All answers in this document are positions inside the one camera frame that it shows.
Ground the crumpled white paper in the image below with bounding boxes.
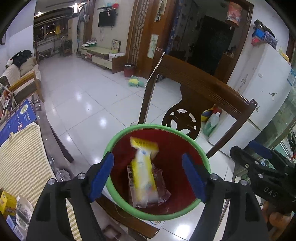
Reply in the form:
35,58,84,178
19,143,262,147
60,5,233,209
55,167,73,184

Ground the small cardboard box with barcode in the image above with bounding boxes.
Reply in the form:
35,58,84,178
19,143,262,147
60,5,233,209
127,165,139,207

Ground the beige wooden-frame sofa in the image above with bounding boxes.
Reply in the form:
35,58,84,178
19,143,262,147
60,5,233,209
0,57,44,104

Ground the low television cabinet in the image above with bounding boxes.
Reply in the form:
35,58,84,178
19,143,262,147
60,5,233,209
80,45,127,70

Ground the red bin with green rim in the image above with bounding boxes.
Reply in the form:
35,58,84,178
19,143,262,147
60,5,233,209
104,124,211,220

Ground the black cloth bundle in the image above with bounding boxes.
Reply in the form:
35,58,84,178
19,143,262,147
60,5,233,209
254,19,276,38

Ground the yellow white snack packet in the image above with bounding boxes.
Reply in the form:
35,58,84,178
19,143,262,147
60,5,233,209
129,136,160,207

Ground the blue grey packet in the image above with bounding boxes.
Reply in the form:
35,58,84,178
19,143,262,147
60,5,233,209
6,214,26,240

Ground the glass cabinet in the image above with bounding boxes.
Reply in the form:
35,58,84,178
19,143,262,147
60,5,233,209
254,88,296,163

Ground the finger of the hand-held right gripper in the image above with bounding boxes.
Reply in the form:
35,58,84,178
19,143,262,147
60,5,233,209
248,140,296,170
230,145,267,180

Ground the framed bamboo picture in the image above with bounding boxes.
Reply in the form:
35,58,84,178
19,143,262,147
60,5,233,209
147,33,159,58

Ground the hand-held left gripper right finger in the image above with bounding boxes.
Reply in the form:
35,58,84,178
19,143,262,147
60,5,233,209
182,153,270,241

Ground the wall shelf with bowls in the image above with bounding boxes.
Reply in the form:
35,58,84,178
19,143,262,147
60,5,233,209
97,2,121,11

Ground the colourful toy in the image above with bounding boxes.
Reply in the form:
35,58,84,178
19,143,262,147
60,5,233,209
201,105,223,122

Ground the colourful framed picture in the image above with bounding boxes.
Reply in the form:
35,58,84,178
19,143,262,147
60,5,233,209
111,39,122,53

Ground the yellow green plush toy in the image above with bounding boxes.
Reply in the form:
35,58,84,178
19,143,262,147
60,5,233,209
128,75,145,88

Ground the person's right hand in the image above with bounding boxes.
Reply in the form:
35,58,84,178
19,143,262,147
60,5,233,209
265,207,296,240

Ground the wooden lattice partition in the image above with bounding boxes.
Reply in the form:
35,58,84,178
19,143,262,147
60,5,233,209
126,0,151,78

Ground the dark cloth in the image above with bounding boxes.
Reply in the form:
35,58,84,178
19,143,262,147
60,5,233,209
11,49,33,66

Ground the blue printed door curtain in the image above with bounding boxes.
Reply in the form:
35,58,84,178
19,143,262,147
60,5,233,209
166,0,186,54

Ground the clear plastic wrapper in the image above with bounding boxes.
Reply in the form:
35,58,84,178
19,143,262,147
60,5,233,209
151,167,172,205

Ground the carved wooden chair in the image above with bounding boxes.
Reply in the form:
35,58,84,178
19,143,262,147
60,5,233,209
95,54,257,240

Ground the large window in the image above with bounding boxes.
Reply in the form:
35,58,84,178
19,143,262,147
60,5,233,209
33,20,78,44

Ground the yellow striped cloth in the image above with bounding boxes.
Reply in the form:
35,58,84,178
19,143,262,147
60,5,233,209
0,122,78,241

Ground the white refrigerator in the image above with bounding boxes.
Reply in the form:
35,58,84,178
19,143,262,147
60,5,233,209
218,43,296,158

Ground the white bead string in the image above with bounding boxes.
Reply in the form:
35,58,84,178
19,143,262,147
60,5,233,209
143,47,166,95

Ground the magazine rack with books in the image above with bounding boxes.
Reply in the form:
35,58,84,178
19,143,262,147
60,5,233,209
0,83,17,117

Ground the yellow cardboard box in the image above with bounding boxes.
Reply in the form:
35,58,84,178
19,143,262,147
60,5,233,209
0,190,18,214

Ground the standing fan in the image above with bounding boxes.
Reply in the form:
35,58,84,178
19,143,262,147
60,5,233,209
77,13,90,55

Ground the small red waste bin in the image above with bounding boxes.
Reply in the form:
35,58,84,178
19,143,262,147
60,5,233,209
124,64,136,78

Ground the clear plastic packet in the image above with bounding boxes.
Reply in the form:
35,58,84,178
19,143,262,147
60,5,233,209
16,195,33,223

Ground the wall-mounted television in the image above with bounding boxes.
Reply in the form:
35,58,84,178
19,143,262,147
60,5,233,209
98,10,116,27

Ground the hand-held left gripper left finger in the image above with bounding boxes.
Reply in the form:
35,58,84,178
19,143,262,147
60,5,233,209
26,152,115,241

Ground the green detergent bottle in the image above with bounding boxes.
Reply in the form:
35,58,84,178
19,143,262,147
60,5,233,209
203,112,220,138

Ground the small dark chair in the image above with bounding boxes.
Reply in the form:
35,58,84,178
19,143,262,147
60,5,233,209
60,36,73,57

